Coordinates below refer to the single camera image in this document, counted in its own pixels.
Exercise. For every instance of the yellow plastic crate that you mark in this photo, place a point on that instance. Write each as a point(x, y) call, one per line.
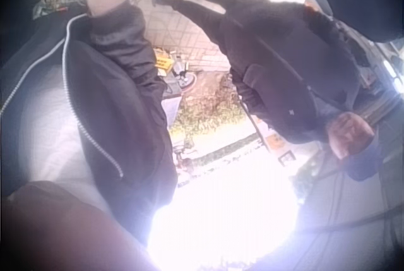
point(164, 62)

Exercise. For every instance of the black pole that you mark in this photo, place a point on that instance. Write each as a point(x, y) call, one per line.
point(252, 116)

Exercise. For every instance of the white round basin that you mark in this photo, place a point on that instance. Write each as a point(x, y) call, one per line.
point(187, 81)

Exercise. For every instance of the orange sign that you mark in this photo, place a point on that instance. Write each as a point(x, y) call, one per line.
point(275, 142)

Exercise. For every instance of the green bush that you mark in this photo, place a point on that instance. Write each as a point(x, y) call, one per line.
point(208, 106)

